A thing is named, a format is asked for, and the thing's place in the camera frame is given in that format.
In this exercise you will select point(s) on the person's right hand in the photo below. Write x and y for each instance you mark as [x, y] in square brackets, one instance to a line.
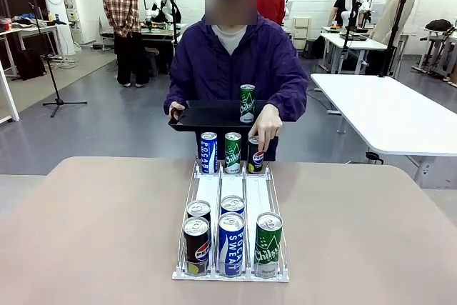
[175, 110]

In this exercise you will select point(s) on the person's left hand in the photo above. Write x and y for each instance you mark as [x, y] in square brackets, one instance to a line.
[267, 123]

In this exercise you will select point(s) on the green Chilsung cider can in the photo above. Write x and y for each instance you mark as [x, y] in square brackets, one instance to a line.
[232, 156]
[267, 248]
[247, 105]

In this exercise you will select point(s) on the black serving tray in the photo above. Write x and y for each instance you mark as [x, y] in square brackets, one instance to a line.
[214, 115]

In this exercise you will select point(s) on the black Pepsi can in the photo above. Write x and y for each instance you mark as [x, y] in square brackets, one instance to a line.
[199, 208]
[255, 160]
[196, 248]

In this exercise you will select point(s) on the person's left forearm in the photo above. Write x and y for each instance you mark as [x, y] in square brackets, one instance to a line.
[291, 105]

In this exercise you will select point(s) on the person's right forearm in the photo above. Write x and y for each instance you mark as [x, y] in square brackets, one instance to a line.
[173, 96]

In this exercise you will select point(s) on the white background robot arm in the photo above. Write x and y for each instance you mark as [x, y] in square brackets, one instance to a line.
[159, 1]

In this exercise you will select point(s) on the person in purple jacket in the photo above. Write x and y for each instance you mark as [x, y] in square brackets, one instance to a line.
[228, 69]

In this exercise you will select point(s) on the person in plaid shirt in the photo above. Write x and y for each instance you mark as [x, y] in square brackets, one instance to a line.
[121, 1]

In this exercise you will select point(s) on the person in beige coat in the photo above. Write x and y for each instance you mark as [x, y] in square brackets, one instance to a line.
[389, 15]

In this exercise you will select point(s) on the grey plastic stool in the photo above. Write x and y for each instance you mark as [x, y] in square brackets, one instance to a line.
[153, 62]

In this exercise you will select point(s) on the blue Pocari Sweat can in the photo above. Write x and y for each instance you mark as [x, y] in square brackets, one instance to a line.
[232, 205]
[209, 155]
[231, 248]

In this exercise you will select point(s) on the white can dispenser rack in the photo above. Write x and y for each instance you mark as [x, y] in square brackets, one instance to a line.
[257, 194]

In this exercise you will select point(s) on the grey work table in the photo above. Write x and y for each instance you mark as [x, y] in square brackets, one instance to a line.
[160, 31]

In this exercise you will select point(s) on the white drawer cabinet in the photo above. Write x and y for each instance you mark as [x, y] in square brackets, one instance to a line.
[301, 33]

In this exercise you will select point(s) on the black tripod stand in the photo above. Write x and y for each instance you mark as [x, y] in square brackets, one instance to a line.
[59, 102]

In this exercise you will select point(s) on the large white table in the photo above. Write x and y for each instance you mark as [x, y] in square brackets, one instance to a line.
[385, 112]

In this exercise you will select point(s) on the white desk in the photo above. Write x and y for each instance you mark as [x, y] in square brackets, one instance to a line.
[357, 42]

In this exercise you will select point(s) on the black floor bag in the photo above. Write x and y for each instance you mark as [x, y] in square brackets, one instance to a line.
[30, 65]

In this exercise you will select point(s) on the white cluttered table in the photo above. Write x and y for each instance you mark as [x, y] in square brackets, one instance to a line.
[35, 30]

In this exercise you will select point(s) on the red cup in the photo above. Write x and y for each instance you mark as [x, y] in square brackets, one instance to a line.
[5, 25]

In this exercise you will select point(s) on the black bag on table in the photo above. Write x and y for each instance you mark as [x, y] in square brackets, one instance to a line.
[439, 25]

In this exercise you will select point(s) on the black camera stand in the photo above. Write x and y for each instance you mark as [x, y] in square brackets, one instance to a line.
[392, 40]

